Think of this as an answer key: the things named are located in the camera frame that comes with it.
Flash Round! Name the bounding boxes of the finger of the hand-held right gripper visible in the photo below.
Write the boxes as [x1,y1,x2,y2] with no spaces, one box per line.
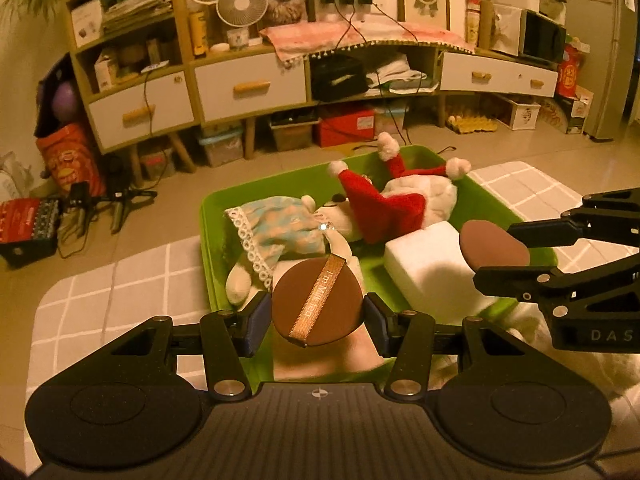
[507,189,640,251]
[472,252,640,313]

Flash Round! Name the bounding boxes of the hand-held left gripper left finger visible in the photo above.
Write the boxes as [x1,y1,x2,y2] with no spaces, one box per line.
[110,291,271,402]

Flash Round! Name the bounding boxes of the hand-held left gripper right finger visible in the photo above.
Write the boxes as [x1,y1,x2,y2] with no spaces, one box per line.
[365,294,528,401]

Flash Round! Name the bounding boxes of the brown round powder puff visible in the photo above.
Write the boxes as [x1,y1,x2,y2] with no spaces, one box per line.
[270,254,363,350]
[459,220,531,270]

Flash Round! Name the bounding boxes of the green plastic bin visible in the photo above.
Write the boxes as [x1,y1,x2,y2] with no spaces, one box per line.
[200,145,558,396]

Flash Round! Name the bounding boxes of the pink sponge block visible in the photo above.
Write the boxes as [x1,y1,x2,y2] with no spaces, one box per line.
[272,255,396,383]

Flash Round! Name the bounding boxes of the white sponge block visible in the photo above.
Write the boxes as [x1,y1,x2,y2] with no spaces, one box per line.
[384,221,501,323]

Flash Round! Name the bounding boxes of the doll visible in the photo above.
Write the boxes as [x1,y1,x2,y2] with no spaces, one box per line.
[223,195,366,308]

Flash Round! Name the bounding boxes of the santa plush toy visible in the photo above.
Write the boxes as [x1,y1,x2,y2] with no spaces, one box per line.
[327,131,473,246]

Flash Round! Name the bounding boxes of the white cloth pouch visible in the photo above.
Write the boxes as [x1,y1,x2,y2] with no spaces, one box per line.
[430,295,623,403]

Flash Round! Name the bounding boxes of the open cardboard box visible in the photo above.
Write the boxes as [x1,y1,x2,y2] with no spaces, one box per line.
[557,85,594,136]

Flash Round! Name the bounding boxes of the white printed box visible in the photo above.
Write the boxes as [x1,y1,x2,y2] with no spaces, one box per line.
[505,97,543,128]

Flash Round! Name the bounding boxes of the egg carton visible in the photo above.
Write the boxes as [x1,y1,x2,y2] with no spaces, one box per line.
[447,115,501,134]

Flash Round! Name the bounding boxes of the grey checked bed sheet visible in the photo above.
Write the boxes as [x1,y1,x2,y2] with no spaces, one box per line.
[25,160,640,466]

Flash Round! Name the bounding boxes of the white cabinet drawer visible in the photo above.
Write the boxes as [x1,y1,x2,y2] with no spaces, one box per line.
[194,54,308,122]
[87,71,196,150]
[441,51,518,95]
[515,65,559,98]

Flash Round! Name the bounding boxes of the red gift bag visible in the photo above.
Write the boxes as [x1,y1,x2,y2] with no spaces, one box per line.
[557,45,583,98]

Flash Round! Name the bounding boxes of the clear box with blue lid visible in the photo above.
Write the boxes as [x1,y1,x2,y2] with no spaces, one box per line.
[197,130,246,168]

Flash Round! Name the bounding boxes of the black tripod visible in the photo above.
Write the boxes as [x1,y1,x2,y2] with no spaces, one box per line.
[60,182,158,241]

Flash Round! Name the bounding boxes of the clear storage box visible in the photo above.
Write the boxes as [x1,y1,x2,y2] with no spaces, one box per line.
[140,147,176,181]

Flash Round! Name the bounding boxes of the white microwave oven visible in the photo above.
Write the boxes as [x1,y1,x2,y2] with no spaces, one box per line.
[492,2,568,63]

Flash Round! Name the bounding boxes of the silver refrigerator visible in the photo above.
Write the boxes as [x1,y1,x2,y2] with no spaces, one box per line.
[560,0,640,141]

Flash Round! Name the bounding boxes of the stack of folded cloths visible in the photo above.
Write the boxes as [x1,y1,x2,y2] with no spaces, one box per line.
[367,57,436,93]

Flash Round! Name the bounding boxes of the red and black box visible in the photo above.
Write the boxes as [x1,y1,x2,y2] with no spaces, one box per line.
[0,199,61,268]

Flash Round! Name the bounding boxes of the black bag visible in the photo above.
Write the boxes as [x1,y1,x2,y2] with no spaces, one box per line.
[310,55,368,101]

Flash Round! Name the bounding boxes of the orange printed bag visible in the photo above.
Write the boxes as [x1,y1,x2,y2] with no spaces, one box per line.
[35,122,108,196]

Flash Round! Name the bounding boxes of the white plastic bag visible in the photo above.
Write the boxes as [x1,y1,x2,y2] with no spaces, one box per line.
[0,152,32,201]

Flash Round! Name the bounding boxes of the pink cloth runner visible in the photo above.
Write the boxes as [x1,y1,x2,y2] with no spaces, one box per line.
[260,20,476,68]

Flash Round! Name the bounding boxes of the purple ball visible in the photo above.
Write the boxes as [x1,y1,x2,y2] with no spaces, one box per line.
[52,82,81,121]

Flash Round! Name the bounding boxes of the yellow bottle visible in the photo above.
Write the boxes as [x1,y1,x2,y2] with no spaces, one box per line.
[189,10,208,58]

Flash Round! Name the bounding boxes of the wooden cabinet unit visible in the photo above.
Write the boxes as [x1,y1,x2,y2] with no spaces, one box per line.
[62,0,561,176]

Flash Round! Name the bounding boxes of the small white desk fan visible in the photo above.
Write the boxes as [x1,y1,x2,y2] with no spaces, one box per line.
[217,0,263,47]

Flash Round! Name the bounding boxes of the stack of newspapers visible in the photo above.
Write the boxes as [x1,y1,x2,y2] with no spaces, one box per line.
[102,0,173,36]

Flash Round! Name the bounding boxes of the black cable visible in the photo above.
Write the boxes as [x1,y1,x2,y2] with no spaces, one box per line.
[144,67,153,136]

